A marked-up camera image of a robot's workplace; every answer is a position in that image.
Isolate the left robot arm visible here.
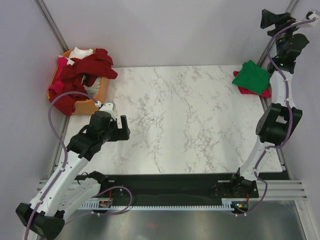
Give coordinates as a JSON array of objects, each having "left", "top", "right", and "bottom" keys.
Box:
[{"left": 15, "top": 109, "right": 130, "bottom": 240}]

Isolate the dark red t shirt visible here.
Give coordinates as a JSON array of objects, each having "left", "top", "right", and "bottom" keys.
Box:
[{"left": 60, "top": 48, "right": 118, "bottom": 102}]

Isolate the green t shirt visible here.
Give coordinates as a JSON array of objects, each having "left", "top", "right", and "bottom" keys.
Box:
[{"left": 232, "top": 60, "right": 270, "bottom": 96}]

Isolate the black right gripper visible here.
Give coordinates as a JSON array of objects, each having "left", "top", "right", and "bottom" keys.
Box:
[{"left": 258, "top": 10, "right": 303, "bottom": 58}]

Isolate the white cable duct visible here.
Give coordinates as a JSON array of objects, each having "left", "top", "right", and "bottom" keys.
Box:
[{"left": 79, "top": 198, "right": 248, "bottom": 211}]

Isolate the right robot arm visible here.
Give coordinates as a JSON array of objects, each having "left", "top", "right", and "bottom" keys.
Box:
[{"left": 226, "top": 9, "right": 320, "bottom": 198}]

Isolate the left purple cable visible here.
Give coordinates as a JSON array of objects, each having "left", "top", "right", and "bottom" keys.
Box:
[{"left": 23, "top": 91, "right": 133, "bottom": 240}]

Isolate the pink t shirt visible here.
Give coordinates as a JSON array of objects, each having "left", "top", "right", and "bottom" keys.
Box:
[{"left": 48, "top": 55, "right": 75, "bottom": 96}]

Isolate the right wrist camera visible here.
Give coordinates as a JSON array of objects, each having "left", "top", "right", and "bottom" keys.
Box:
[{"left": 304, "top": 10, "right": 320, "bottom": 27}]

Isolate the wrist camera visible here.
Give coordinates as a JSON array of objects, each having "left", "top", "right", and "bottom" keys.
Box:
[
  {"left": 99, "top": 102, "right": 117, "bottom": 120},
  {"left": 304, "top": 10, "right": 320, "bottom": 27}
]

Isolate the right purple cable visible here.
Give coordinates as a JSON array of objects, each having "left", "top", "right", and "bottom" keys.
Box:
[{"left": 234, "top": 19, "right": 316, "bottom": 217}]

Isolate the purple cable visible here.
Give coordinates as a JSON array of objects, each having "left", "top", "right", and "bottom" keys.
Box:
[
  {"left": 23, "top": 91, "right": 133, "bottom": 240},
  {"left": 234, "top": 19, "right": 316, "bottom": 217}
]

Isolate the white t shirt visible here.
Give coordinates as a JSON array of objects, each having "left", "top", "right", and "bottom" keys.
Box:
[{"left": 58, "top": 47, "right": 94, "bottom": 59}]

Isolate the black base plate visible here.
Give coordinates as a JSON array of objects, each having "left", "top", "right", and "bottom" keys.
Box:
[{"left": 78, "top": 171, "right": 259, "bottom": 207}]

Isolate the folded red t shirt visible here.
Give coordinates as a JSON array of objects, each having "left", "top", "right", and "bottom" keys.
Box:
[{"left": 233, "top": 70, "right": 273, "bottom": 99}]

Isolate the aluminium frame rail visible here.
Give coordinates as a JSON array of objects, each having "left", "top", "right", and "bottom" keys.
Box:
[{"left": 264, "top": 180, "right": 307, "bottom": 201}]

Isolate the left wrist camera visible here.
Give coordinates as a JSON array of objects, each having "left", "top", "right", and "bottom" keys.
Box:
[{"left": 99, "top": 102, "right": 117, "bottom": 120}]

